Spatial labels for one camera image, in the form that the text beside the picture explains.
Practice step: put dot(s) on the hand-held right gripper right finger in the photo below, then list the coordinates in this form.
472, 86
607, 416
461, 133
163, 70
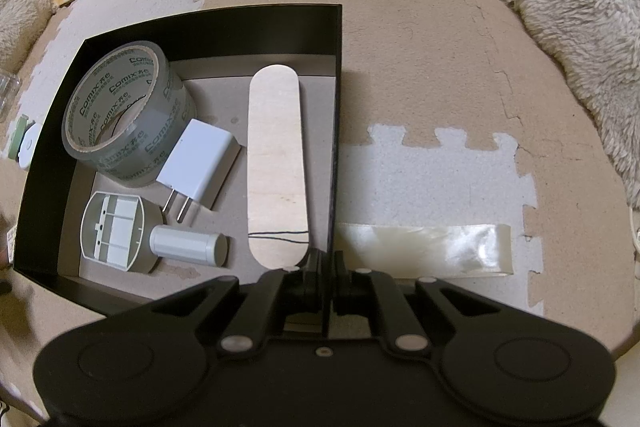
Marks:
350, 282

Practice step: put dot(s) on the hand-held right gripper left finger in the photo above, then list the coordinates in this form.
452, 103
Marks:
305, 279

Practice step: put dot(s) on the wooden stick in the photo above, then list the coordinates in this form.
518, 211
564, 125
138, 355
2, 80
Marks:
277, 157

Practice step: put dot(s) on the white plug charger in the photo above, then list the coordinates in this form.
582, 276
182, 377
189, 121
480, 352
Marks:
195, 162

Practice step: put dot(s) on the black box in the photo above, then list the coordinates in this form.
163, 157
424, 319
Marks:
200, 37

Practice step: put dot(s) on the clear packing tape roll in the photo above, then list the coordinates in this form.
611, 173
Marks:
85, 117

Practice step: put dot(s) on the white round tape measure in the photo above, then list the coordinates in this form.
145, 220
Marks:
30, 147

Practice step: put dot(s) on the clear plastic box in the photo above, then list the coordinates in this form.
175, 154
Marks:
7, 94

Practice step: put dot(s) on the clear tape strip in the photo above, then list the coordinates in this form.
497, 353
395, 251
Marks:
425, 247

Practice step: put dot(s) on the white fluffy pillow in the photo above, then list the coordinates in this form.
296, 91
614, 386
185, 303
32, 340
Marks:
20, 22
575, 7

